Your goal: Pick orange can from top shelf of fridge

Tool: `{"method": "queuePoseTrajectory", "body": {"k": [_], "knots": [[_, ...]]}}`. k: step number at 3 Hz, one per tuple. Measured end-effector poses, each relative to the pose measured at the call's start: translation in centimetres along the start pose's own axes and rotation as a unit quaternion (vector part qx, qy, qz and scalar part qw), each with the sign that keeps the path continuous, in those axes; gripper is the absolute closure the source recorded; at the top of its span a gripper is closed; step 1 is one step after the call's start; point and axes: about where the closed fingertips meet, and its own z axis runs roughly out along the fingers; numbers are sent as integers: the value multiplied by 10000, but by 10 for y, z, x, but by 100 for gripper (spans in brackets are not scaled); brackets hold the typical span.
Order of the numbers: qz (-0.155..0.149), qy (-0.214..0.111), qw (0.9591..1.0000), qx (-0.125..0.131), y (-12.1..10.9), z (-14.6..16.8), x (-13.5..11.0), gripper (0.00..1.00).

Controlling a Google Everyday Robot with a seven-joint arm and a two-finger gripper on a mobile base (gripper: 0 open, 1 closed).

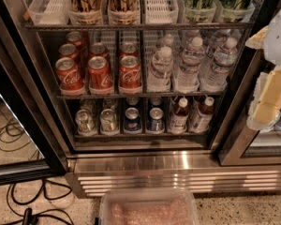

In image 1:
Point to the right water bottle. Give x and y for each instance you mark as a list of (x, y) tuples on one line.
[(214, 78)]

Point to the silver green can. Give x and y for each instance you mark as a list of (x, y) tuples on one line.
[(85, 123), (108, 122)]

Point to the right tea bottle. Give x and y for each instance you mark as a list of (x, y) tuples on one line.
[(202, 116)]

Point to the second row middle cola can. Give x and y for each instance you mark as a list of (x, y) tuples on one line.
[(99, 49)]

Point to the tea bottle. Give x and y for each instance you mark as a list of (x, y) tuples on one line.
[(178, 116), (202, 116)]

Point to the front right Coca-Cola can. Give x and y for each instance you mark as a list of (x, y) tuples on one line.
[(130, 74)]

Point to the steel fridge base grille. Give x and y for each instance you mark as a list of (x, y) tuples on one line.
[(93, 175)]

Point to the open fridge glass door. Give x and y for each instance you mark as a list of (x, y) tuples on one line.
[(28, 148)]

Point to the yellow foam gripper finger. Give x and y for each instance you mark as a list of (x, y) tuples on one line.
[(265, 108), (257, 41)]

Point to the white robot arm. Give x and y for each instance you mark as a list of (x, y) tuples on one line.
[(272, 41)]

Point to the back left cola can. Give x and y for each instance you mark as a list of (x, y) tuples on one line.
[(77, 39)]

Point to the front left Coca-Cola can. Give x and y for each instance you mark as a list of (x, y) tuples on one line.
[(69, 75)]

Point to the blue pepsi can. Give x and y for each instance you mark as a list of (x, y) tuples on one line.
[(132, 121), (155, 121)]

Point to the left blue Pepsi can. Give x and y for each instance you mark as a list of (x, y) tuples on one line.
[(132, 121)]

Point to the right blue Pepsi can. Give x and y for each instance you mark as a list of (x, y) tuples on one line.
[(155, 121)]

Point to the left water bottle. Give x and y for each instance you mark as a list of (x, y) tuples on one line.
[(159, 71)]

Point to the left silver green can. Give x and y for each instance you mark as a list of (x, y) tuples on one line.
[(85, 123)]

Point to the empty white tray left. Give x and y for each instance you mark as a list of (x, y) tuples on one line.
[(49, 12)]

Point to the empty white tray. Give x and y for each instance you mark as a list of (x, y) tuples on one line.
[(49, 12), (160, 11)]

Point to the second row right cola can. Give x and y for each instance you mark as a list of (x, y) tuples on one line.
[(128, 48)]

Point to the right silver green can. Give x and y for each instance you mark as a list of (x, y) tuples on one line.
[(108, 122)]

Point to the left tea bottle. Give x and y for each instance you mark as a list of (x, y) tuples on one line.
[(178, 116)]

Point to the wire shelf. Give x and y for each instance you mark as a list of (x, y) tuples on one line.
[(140, 27), (144, 95)]

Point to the empty white tray middle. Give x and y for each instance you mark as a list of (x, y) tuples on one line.
[(160, 11)]

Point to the top wire shelf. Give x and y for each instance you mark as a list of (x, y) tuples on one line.
[(140, 27)]

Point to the second row left cola can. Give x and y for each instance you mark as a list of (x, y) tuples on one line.
[(69, 50)]

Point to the clear plastic bin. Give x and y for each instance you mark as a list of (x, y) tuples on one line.
[(148, 206)]

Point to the water bottle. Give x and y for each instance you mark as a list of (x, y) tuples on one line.
[(187, 74), (214, 78), (159, 71)]

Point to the middle wire shelf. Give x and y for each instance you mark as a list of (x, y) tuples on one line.
[(144, 95)]

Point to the middle water bottle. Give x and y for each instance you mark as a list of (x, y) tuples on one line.
[(187, 74)]

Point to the coca-cola can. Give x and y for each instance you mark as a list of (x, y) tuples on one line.
[(100, 76), (130, 74), (69, 75)]

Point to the second row cola can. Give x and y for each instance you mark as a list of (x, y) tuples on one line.
[(99, 49), (69, 50), (128, 48)]

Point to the front middle Coca-Cola can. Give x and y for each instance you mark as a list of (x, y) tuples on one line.
[(100, 76)]

